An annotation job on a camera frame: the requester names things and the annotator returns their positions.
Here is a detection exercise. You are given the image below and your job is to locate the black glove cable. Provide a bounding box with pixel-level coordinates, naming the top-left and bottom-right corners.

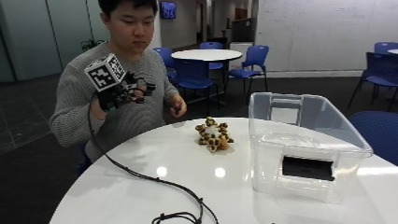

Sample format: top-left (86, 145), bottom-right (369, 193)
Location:
top-left (87, 91), bottom-right (220, 224)

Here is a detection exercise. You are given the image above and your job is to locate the black label on bin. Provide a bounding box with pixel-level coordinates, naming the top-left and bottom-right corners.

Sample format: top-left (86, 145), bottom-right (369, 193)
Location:
top-left (281, 155), bottom-right (337, 182)

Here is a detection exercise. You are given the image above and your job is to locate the white marker cube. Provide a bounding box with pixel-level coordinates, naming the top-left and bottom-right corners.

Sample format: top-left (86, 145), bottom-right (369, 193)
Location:
top-left (84, 52), bottom-right (128, 93)

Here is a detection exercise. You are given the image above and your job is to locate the wall screen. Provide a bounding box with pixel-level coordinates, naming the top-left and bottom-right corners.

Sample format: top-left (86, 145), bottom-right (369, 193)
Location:
top-left (160, 1), bottom-right (179, 20)

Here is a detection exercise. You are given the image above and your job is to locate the black cabinet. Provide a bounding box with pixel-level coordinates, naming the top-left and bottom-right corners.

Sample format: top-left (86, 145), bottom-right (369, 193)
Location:
top-left (231, 18), bottom-right (256, 43)

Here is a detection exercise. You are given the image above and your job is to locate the blue chair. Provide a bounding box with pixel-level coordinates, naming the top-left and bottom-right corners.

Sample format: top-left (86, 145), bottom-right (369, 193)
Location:
top-left (75, 141), bottom-right (95, 175)
top-left (348, 110), bottom-right (398, 166)
top-left (373, 41), bottom-right (398, 56)
top-left (174, 58), bottom-right (221, 117)
top-left (152, 47), bottom-right (180, 82)
top-left (199, 41), bottom-right (225, 71)
top-left (348, 51), bottom-right (398, 112)
top-left (228, 44), bottom-right (272, 93)

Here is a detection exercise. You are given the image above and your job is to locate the clear plastic storage bin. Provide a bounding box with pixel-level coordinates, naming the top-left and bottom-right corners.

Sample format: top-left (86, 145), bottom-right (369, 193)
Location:
top-left (247, 91), bottom-right (375, 203)

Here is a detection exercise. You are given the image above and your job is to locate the green potted plant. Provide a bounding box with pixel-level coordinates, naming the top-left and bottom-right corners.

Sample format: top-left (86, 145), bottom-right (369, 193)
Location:
top-left (80, 38), bottom-right (107, 53)

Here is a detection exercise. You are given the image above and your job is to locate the spotted leopard plush toy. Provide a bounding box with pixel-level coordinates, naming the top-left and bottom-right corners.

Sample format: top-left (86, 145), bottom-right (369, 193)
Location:
top-left (195, 116), bottom-right (237, 154)

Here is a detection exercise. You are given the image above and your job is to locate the the person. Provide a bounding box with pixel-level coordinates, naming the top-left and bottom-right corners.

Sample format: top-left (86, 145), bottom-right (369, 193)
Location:
top-left (48, 0), bottom-right (189, 163)

